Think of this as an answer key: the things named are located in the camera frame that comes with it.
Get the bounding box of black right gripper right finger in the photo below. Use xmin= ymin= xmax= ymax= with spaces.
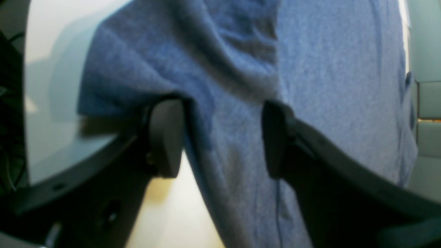
xmin=262 ymin=100 xmax=441 ymax=248

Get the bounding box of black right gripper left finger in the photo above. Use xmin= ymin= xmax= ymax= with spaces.
xmin=1 ymin=99 xmax=185 ymax=248

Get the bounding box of blue grey T-shirt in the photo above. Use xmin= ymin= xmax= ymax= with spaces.
xmin=78 ymin=0 xmax=418 ymax=248

